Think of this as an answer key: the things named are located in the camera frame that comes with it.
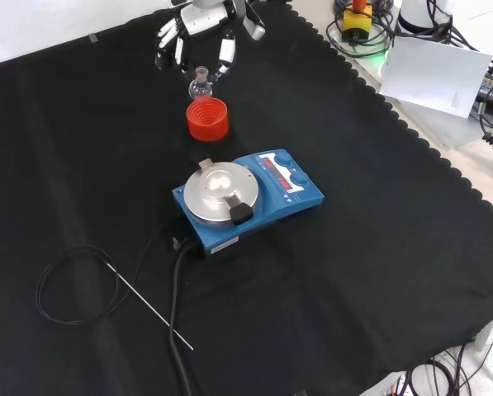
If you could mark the thin steel probe rod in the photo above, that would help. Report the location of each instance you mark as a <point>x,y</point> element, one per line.
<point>151,308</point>

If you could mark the orange ribbed flask stand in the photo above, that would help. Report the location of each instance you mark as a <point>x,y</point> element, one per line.
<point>208,120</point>

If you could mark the white paper sheet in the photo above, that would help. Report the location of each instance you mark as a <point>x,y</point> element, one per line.
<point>434,76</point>

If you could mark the blue heater with steel plate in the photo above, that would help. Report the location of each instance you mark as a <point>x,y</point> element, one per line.
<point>246,194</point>

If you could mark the clear round-bottom glass flask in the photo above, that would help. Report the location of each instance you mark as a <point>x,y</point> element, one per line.
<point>200,87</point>

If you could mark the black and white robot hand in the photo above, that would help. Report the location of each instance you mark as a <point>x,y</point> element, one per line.
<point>197,20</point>

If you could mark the yellow stop button box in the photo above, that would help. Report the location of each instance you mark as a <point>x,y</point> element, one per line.
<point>356,22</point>

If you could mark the black cloth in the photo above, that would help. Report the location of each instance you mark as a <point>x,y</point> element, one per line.
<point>229,231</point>

